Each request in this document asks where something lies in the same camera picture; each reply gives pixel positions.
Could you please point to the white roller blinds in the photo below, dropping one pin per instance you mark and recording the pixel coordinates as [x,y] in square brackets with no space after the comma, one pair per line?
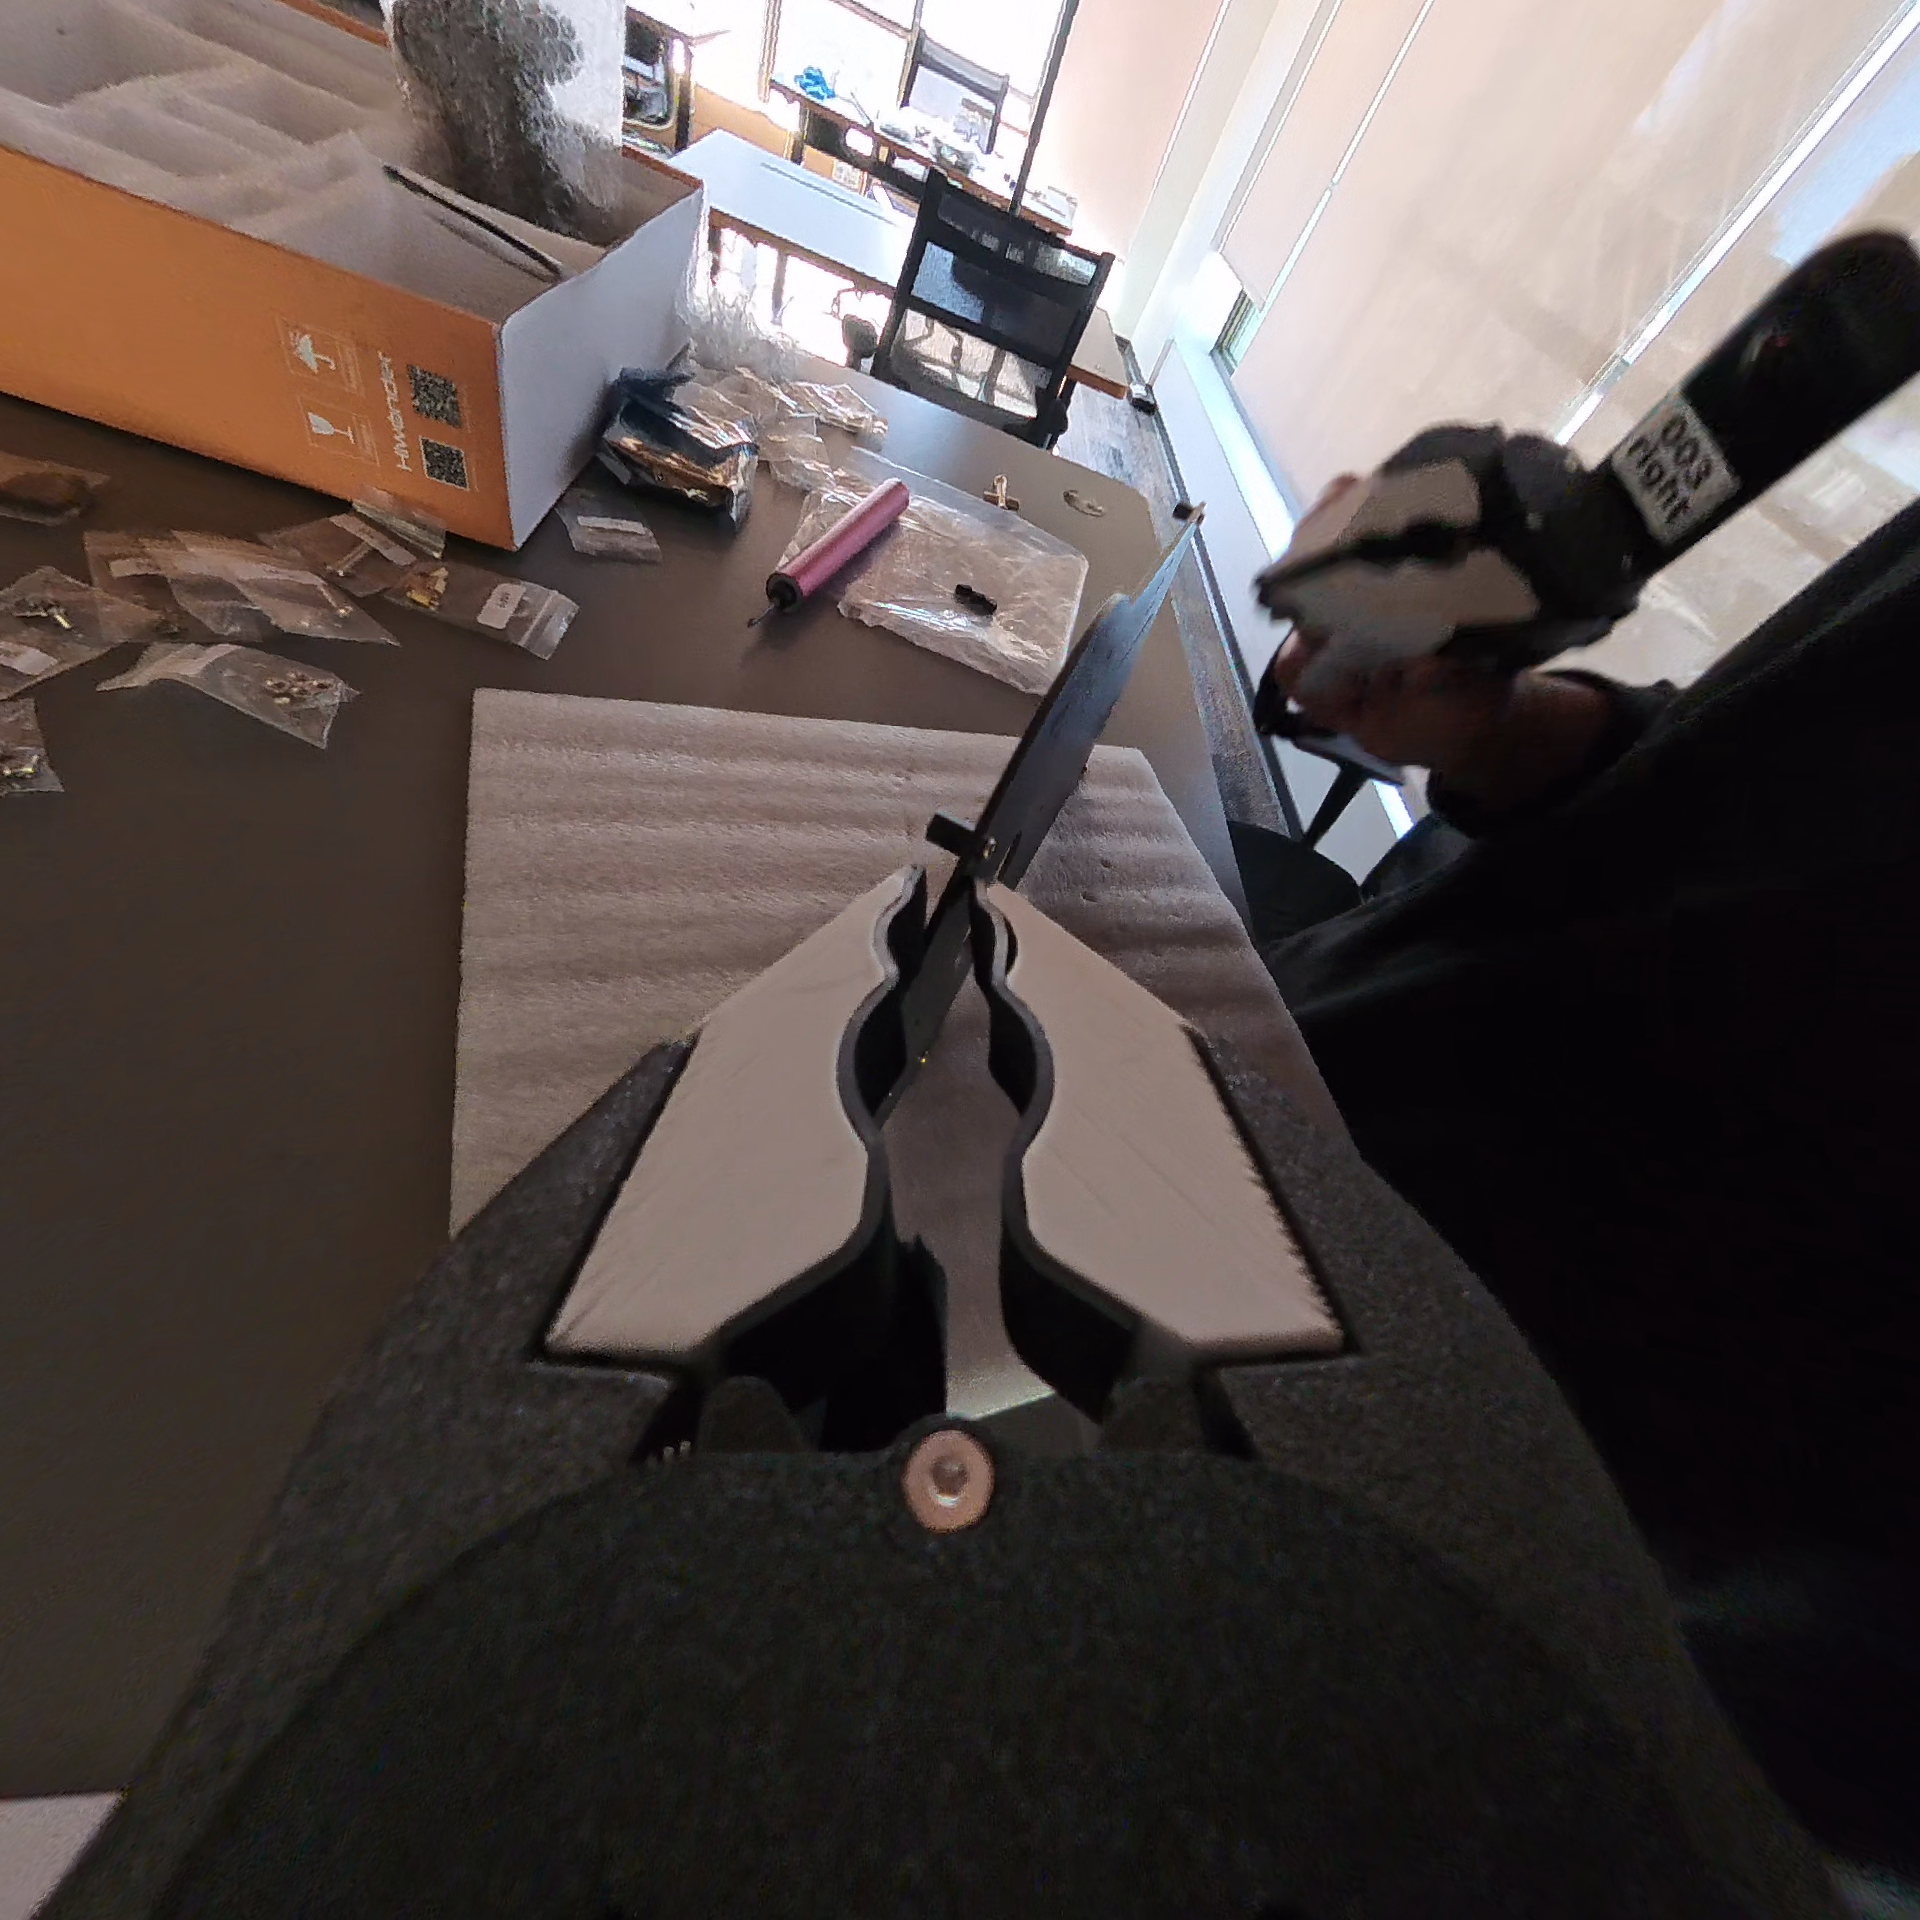
[1498,224]

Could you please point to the black metal chassis plate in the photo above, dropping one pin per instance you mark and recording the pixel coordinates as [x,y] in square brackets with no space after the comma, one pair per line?
[1080,705]

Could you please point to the dark background chair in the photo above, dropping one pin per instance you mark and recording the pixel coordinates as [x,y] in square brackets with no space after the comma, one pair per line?
[961,82]

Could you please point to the white office table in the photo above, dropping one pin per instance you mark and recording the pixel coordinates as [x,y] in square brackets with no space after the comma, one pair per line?
[781,196]

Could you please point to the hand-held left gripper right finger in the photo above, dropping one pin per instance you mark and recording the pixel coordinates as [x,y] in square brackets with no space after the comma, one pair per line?
[1184,1185]

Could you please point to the pink screwdriver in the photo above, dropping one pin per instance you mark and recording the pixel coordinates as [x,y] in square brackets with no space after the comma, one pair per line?
[842,548]

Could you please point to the orange cardboard box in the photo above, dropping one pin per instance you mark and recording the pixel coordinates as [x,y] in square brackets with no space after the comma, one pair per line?
[224,332]

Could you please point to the blue foil bag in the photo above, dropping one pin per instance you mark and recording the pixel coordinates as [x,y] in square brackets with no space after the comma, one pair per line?
[686,441]

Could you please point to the large clear plastic bag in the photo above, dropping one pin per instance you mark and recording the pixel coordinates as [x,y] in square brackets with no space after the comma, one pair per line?
[973,642]

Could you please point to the white foam sheet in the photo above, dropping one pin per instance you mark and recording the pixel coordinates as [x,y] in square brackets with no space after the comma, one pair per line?
[676,843]

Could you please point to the person's right forearm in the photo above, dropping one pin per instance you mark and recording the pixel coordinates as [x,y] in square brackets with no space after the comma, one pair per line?
[1643,734]

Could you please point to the crumpled clear plastic wrap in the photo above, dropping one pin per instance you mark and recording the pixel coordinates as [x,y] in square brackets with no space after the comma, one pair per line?
[781,405]

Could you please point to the scattered small screw bags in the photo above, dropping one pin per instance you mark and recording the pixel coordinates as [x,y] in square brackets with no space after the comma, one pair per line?
[224,683]

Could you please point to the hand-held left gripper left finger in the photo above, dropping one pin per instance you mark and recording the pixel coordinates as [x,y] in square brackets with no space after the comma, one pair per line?
[708,1185]

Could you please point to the bubble wrapped dark part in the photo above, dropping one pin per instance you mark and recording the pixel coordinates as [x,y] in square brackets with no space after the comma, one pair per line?
[513,105]

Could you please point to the tall bright window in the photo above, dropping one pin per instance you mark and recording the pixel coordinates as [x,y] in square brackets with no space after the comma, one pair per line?
[842,59]

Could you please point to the person's right hand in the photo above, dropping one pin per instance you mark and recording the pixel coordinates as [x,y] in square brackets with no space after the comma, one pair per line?
[1498,721]

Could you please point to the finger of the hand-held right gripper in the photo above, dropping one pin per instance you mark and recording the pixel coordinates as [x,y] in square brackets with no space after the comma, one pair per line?
[1396,503]
[1426,607]

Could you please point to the black mesh office chair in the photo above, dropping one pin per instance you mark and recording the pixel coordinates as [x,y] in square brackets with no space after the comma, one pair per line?
[989,297]

